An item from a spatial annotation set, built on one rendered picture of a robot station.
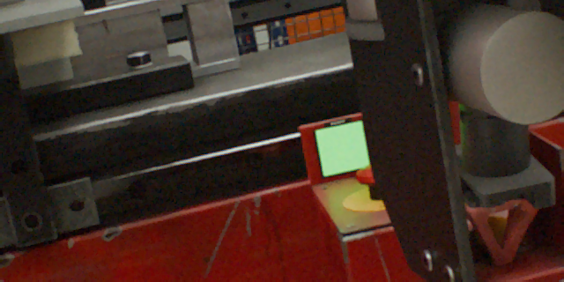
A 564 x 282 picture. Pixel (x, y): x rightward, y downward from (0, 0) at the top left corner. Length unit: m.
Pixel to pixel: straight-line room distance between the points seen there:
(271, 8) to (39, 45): 0.41
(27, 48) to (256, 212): 0.30
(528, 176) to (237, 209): 0.33
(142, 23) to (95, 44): 0.05
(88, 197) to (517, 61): 0.75
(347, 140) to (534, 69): 0.65
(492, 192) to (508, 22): 0.51
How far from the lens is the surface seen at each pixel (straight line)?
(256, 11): 1.52
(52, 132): 1.12
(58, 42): 1.23
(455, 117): 1.11
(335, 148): 1.09
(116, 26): 1.23
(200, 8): 1.24
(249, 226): 1.17
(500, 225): 1.06
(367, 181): 1.00
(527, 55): 0.45
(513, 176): 0.97
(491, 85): 0.44
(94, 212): 1.14
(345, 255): 0.96
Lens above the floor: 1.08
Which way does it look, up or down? 13 degrees down
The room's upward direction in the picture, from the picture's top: 11 degrees counter-clockwise
